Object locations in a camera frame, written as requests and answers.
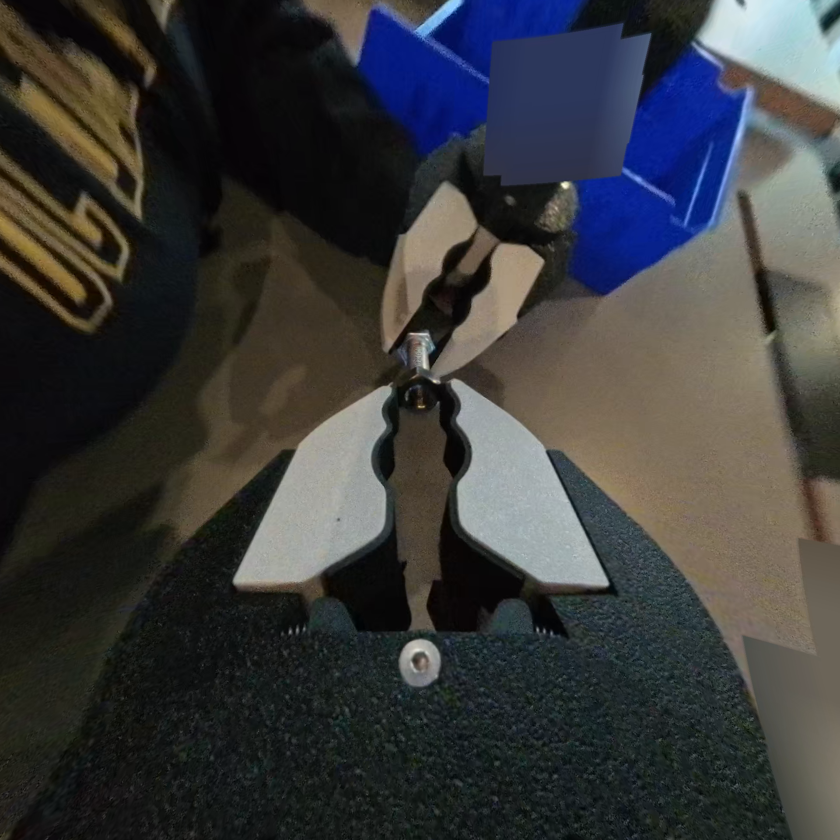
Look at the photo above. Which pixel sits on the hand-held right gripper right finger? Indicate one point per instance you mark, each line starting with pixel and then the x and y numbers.
pixel 525 518

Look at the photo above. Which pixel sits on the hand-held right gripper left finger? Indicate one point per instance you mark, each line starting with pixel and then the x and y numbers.
pixel 315 518

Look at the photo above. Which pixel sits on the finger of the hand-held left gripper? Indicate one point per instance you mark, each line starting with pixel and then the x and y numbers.
pixel 410 262
pixel 505 295

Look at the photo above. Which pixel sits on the silver hex bolt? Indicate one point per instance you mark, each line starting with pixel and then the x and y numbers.
pixel 418 363

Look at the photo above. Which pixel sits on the silver hex nut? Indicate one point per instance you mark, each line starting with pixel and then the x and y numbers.
pixel 426 382

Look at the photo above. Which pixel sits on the blue plastic bin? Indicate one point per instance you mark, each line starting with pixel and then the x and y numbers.
pixel 630 223

